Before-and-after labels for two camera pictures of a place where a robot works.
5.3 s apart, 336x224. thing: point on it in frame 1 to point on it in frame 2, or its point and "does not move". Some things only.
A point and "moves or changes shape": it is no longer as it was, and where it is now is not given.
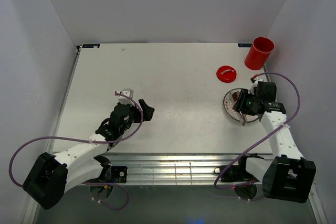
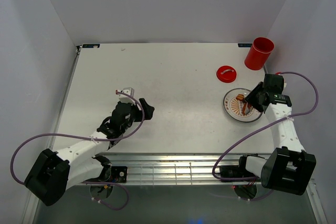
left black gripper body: x=135 y=115 does not move
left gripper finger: x=146 y=109 does not move
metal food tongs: x=244 y=118 moves or changes shape
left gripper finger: x=147 y=111 does not move
